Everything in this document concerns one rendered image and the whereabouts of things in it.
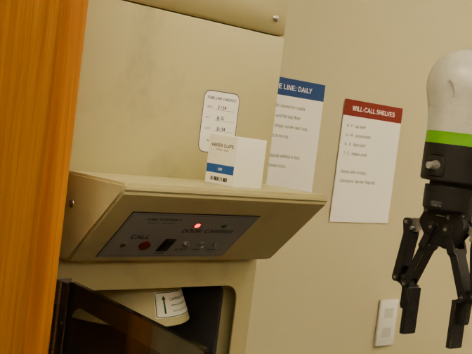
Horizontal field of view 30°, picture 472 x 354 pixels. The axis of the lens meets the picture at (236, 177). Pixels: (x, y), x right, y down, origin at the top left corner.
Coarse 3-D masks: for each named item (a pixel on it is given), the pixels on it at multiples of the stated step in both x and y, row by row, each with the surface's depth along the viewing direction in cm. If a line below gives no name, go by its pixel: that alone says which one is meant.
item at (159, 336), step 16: (80, 288) 95; (80, 304) 95; (96, 304) 92; (112, 304) 89; (80, 320) 94; (96, 320) 91; (112, 320) 88; (128, 320) 86; (144, 320) 83; (64, 336) 97; (80, 336) 94; (96, 336) 91; (112, 336) 88; (128, 336) 86; (144, 336) 83; (160, 336) 81; (176, 336) 78; (64, 352) 97; (80, 352) 94; (96, 352) 91; (112, 352) 88; (128, 352) 85; (144, 352) 83; (160, 352) 80; (176, 352) 78; (192, 352) 76; (208, 352) 75
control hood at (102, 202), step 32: (96, 192) 94; (128, 192) 91; (160, 192) 94; (192, 192) 97; (224, 192) 100; (256, 192) 104; (288, 192) 108; (64, 224) 98; (96, 224) 94; (256, 224) 109; (288, 224) 113; (64, 256) 98; (160, 256) 106; (192, 256) 109; (224, 256) 113; (256, 256) 117
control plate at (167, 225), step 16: (128, 224) 96; (144, 224) 98; (160, 224) 99; (176, 224) 100; (192, 224) 102; (208, 224) 104; (240, 224) 107; (112, 240) 98; (128, 240) 99; (144, 240) 101; (160, 240) 102; (176, 240) 104; (192, 240) 105; (208, 240) 107; (224, 240) 109; (96, 256) 99; (112, 256) 101; (128, 256) 102; (144, 256) 104
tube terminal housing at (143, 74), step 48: (96, 0) 99; (96, 48) 100; (144, 48) 104; (192, 48) 109; (240, 48) 114; (96, 96) 101; (144, 96) 105; (192, 96) 110; (240, 96) 115; (96, 144) 101; (144, 144) 106; (192, 144) 111; (96, 288) 104; (144, 288) 109; (240, 288) 120; (240, 336) 121
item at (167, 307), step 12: (156, 288) 114; (168, 288) 115; (180, 288) 119; (120, 300) 112; (132, 300) 112; (144, 300) 112; (156, 300) 113; (168, 300) 115; (180, 300) 117; (144, 312) 112; (156, 312) 113; (168, 312) 114; (180, 312) 116; (168, 324) 113
